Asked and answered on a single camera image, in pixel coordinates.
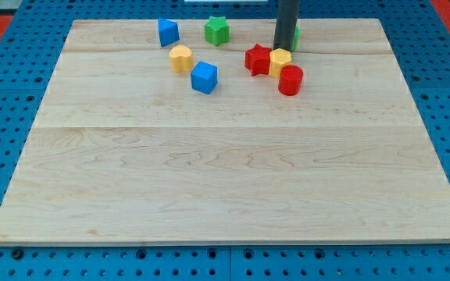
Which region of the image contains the yellow hexagon block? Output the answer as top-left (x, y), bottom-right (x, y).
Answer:
top-left (268, 48), bottom-right (291, 78)

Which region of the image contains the yellow heart block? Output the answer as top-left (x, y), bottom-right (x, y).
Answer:
top-left (169, 44), bottom-right (194, 73)

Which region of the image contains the blue cube block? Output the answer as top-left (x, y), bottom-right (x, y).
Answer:
top-left (191, 62), bottom-right (218, 94)

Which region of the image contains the red cylinder block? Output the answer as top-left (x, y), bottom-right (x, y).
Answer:
top-left (278, 65), bottom-right (304, 96)

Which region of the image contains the red star block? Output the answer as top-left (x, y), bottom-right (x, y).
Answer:
top-left (245, 44), bottom-right (272, 76)

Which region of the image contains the light wooden board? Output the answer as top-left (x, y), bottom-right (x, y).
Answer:
top-left (0, 19), bottom-right (450, 247)

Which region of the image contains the green star block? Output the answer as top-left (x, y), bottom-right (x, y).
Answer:
top-left (205, 16), bottom-right (230, 46)

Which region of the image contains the blue triangle block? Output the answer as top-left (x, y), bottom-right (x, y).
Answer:
top-left (158, 18), bottom-right (180, 47)

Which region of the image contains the green block behind rod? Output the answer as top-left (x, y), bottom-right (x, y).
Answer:
top-left (291, 26), bottom-right (301, 52)

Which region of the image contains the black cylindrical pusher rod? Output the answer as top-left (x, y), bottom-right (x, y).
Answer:
top-left (273, 0), bottom-right (301, 52)

